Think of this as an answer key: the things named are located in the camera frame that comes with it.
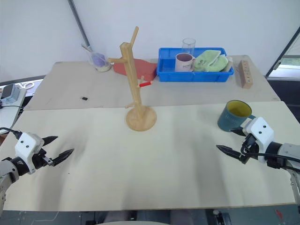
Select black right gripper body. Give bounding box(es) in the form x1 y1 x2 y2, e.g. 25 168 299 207
240 133 261 165

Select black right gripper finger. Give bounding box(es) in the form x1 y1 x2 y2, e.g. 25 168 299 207
216 144 242 160
230 127 247 138

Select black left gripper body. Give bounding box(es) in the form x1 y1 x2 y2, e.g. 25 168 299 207
32 147 53 170

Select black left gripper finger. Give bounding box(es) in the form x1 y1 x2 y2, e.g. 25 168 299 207
52 148 75 167
42 135 59 147

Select teal mug yellow inside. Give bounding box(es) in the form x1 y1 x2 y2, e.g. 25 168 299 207
217 100 256 133

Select clear glass with purple item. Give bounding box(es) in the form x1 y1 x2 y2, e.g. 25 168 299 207
81 43 112 73

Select wooden mug tree stand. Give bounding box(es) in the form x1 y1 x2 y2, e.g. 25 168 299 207
107 26 157 132

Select white side table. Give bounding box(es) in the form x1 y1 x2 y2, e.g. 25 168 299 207
0 79 44 135

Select wooden block with holes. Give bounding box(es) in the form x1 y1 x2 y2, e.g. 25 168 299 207
235 60 254 90

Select grey box device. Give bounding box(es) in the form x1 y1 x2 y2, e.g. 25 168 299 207
0 83 22 105

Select beige cloth item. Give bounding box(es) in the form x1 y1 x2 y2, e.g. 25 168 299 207
224 55 233 71

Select blue plastic bin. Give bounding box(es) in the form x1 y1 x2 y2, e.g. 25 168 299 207
156 47 234 83

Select green cloth mitt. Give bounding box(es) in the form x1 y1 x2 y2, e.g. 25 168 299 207
194 49 229 73

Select white mug maroon inside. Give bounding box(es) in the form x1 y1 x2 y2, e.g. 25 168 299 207
174 52 196 73

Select clear drinking glass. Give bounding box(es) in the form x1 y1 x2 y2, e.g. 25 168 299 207
182 37 196 57

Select red mat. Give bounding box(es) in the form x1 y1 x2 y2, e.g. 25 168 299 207
113 58 157 82

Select grey flexible metal conduit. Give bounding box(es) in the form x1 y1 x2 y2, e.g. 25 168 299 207
67 0 91 46

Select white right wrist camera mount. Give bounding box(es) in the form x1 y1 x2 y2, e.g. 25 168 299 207
242 117 275 164

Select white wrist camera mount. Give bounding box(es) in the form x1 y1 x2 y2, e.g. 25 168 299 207
15 132 45 174
242 117 275 164

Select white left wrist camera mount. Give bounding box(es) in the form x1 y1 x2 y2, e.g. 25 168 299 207
15 132 45 174

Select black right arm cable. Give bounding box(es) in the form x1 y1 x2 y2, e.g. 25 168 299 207
242 150 300 172

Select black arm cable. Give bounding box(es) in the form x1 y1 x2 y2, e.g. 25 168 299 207
242 150 300 172
0 127 22 142

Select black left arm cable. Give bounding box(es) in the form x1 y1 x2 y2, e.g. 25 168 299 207
0 127 22 142

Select black cable on side table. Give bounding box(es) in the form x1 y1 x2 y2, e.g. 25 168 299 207
0 104 24 111

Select white handled scissors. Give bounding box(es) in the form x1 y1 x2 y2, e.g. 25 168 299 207
16 81 36 90

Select black frame pole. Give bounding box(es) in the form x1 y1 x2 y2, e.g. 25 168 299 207
264 29 300 77

